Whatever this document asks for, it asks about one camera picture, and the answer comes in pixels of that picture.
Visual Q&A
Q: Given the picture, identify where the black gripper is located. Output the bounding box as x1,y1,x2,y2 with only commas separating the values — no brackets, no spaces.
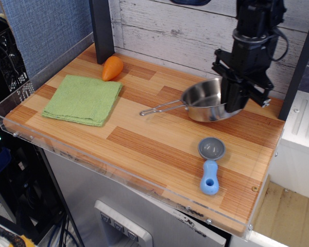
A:
212,41,274,113

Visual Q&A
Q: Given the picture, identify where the silver metal pan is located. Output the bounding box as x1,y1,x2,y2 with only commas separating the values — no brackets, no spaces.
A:
140,78,241,122

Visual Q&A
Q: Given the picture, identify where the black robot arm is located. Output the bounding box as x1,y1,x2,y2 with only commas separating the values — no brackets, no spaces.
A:
212,1,287,113

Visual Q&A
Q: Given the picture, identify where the blue grey toy spoon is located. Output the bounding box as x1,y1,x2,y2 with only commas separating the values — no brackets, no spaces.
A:
198,137,226,195

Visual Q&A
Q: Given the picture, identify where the clear acrylic table guard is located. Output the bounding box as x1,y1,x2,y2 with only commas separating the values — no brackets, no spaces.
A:
0,45,284,239

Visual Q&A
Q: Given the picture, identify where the white side unit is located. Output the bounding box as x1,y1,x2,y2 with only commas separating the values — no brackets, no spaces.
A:
269,91,309,198

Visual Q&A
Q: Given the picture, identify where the orange toy carrot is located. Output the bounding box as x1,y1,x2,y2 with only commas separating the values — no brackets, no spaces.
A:
102,56,124,81

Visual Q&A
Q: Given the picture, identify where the green folded cloth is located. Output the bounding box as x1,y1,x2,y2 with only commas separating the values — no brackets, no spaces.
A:
42,75,123,127

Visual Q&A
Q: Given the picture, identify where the silver cabinet with buttons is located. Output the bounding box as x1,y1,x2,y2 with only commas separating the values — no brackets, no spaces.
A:
44,151,231,246

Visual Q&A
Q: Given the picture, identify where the black plastic crate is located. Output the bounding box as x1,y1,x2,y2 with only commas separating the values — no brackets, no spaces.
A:
0,15,35,101

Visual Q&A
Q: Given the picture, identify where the black right frame post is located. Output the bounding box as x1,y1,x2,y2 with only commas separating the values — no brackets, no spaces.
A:
278,0,309,121

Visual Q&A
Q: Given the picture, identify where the black frame post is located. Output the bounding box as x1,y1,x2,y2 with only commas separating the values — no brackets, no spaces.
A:
89,0,115,64
278,0,309,121

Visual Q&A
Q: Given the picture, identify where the black left frame post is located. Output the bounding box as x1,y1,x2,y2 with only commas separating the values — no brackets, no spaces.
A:
89,0,115,64

